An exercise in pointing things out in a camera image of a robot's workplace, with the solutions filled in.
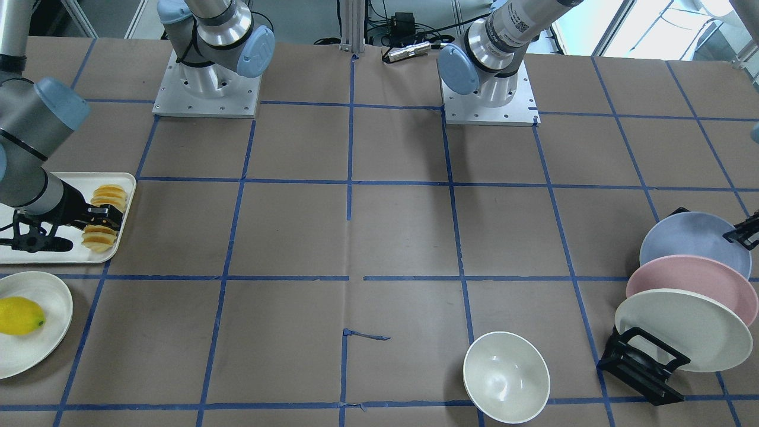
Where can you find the black plate rack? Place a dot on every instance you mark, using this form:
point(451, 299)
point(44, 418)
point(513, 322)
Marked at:
point(640, 371)

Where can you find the pink plate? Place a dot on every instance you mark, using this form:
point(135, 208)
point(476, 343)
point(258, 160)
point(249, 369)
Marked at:
point(700, 275)

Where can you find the black power adapter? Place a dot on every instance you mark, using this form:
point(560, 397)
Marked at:
point(402, 24)

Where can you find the silver cylinder connector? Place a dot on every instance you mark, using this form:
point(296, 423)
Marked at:
point(396, 54)

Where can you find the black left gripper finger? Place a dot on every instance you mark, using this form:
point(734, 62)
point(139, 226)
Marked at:
point(745, 233)

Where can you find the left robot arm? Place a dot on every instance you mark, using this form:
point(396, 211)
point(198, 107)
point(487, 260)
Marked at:
point(621, 144)

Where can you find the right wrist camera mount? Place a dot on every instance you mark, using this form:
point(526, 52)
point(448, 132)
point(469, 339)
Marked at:
point(30, 236)

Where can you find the white bowl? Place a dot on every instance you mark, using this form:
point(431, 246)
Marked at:
point(506, 377)

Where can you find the light blue plate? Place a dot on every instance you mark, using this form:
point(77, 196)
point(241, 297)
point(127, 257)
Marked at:
point(695, 233)

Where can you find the yellow lemon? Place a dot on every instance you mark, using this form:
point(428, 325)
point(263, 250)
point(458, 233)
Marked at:
point(20, 316)

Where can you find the cream plate in rack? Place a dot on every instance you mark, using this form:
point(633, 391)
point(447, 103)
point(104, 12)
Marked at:
point(707, 332)

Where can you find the white rectangular tray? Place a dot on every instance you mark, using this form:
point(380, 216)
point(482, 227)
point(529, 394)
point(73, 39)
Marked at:
point(86, 183)

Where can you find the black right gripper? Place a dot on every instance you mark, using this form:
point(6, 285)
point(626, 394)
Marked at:
point(75, 208)

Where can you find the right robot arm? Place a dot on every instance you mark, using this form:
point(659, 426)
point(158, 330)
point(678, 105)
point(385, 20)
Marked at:
point(37, 117)

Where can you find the aluminium frame post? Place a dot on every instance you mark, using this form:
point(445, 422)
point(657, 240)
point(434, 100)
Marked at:
point(352, 21)

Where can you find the cream plate under lemon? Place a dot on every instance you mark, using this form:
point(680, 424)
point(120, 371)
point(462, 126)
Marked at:
point(20, 353)

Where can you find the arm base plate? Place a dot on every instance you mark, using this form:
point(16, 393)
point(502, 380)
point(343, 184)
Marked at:
point(210, 92)
point(499, 101)

